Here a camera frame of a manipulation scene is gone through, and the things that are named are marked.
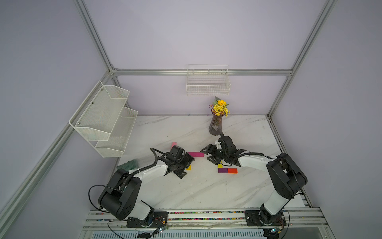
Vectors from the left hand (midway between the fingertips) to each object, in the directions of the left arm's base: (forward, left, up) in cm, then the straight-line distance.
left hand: (192, 165), depth 88 cm
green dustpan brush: (+1, +39, -2) cm, 39 cm away
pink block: (+19, +14, -4) cm, 24 cm away
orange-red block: (-1, -25, -4) cm, 25 cm away
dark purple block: (-1, -19, -4) cm, 20 cm away
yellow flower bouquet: (+29, -17, +21) cm, 39 cm away
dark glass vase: (+27, -16, +3) cm, 32 cm away
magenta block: (+10, -4, -4) cm, 12 cm away
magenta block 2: (+4, 0, +8) cm, 8 cm away
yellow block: (-4, +1, +6) cm, 8 cm away
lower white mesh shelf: (+9, +47, +7) cm, 49 cm away
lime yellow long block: (-2, -16, +4) cm, 17 cm away
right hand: (+6, -7, +2) cm, 10 cm away
